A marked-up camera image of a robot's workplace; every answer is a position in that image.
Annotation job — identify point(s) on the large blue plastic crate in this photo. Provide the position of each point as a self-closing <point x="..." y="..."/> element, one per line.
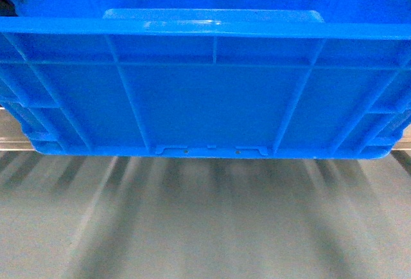
<point x="314" y="79"/>

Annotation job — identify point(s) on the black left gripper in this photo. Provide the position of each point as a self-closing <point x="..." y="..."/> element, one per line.
<point x="7" y="8"/>

